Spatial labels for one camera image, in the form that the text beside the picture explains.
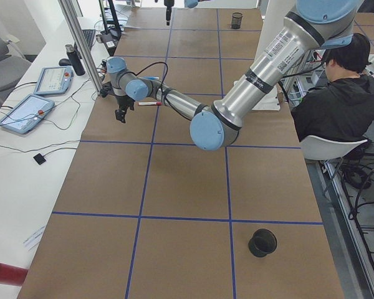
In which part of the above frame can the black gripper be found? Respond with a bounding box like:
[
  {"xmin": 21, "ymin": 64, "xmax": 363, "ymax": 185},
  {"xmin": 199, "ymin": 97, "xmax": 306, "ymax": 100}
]
[
  {"xmin": 164, "ymin": 0, "xmax": 173, "ymax": 26},
  {"xmin": 115, "ymin": 95, "xmax": 135, "ymax": 123}
]

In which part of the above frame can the red marker pen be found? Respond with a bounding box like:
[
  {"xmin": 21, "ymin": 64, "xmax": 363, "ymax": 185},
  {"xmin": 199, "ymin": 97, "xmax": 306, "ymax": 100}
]
[{"xmin": 138, "ymin": 102, "xmax": 162, "ymax": 107}]

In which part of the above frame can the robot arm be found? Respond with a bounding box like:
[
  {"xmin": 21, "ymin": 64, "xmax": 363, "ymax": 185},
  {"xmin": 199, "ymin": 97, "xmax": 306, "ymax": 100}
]
[
  {"xmin": 107, "ymin": 1, "xmax": 357, "ymax": 151},
  {"xmin": 163, "ymin": 0, "xmax": 204, "ymax": 26}
]

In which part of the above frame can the black monitor stand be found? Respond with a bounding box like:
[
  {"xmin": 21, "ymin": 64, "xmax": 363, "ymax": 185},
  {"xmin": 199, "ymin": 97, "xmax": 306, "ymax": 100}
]
[{"xmin": 98, "ymin": 0, "xmax": 122, "ymax": 40}]

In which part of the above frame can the black water bottle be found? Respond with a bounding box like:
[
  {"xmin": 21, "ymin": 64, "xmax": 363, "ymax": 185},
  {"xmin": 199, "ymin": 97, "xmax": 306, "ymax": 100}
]
[{"xmin": 65, "ymin": 44, "xmax": 85, "ymax": 76}]

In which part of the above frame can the black mesh pen cup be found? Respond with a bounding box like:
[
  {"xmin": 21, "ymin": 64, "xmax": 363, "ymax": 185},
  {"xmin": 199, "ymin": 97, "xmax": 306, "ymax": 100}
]
[{"xmin": 231, "ymin": 12, "xmax": 243, "ymax": 29}]

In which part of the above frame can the far blue teach pendant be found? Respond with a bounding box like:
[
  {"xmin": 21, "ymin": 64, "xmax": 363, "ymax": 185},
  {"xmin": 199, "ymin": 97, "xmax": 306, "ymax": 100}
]
[{"xmin": 34, "ymin": 66, "xmax": 73, "ymax": 96}]

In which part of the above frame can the blue teach pendant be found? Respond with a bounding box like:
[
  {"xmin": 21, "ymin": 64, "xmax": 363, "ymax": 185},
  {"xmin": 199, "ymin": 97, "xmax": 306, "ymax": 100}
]
[
  {"xmin": 0, "ymin": 94, "xmax": 55, "ymax": 135},
  {"xmin": 34, "ymin": 66, "xmax": 73, "ymax": 96}
]

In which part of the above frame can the black computer mouse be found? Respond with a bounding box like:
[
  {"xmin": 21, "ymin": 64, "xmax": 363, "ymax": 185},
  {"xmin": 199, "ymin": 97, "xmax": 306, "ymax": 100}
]
[{"xmin": 58, "ymin": 59, "xmax": 72, "ymax": 66}]

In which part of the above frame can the black keyboard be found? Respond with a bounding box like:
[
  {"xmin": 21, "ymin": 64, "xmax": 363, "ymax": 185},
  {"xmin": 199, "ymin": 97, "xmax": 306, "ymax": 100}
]
[{"xmin": 82, "ymin": 29, "xmax": 96, "ymax": 50}]

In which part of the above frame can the near blue teach pendant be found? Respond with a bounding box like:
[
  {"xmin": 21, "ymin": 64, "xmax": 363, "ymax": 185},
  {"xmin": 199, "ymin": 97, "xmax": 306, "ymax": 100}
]
[{"xmin": 0, "ymin": 94, "xmax": 55, "ymax": 135}]

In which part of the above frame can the small black square device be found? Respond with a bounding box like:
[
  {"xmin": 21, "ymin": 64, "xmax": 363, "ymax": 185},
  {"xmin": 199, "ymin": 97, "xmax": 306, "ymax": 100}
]
[{"xmin": 33, "ymin": 153, "xmax": 46, "ymax": 165}]

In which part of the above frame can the white paper label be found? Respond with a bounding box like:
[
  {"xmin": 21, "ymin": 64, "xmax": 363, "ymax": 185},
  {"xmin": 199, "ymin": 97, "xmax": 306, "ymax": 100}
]
[{"xmin": 23, "ymin": 225, "xmax": 46, "ymax": 250}]

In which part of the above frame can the white plastic chair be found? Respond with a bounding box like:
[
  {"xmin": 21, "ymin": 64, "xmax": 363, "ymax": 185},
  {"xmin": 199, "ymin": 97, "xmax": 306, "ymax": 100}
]
[{"xmin": 299, "ymin": 135, "xmax": 369, "ymax": 197}]

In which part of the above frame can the red cylinder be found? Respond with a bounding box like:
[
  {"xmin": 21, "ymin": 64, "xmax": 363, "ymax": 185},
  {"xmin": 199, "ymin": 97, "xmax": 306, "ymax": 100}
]
[{"xmin": 0, "ymin": 263, "xmax": 29, "ymax": 287}]

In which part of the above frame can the seated person in black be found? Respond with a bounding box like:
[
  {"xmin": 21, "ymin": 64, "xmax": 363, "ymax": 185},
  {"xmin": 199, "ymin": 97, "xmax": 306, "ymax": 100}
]
[{"xmin": 291, "ymin": 33, "xmax": 374, "ymax": 142}]

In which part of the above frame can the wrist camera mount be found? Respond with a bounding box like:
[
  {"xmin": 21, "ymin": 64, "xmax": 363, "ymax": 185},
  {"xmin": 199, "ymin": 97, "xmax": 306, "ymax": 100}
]
[{"xmin": 99, "ymin": 82, "xmax": 114, "ymax": 98}]

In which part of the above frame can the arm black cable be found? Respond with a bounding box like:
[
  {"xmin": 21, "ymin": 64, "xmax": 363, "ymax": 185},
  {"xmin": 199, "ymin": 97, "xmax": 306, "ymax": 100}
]
[{"xmin": 133, "ymin": 61, "xmax": 169, "ymax": 94}]

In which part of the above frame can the aluminium frame post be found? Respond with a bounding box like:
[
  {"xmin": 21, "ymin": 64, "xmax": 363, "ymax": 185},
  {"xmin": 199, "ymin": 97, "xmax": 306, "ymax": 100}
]
[{"xmin": 58, "ymin": 0, "xmax": 102, "ymax": 95}]

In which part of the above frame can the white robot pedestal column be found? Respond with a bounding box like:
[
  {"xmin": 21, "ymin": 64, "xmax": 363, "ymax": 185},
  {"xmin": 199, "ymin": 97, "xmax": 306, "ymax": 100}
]
[{"xmin": 227, "ymin": 1, "xmax": 295, "ymax": 114}]

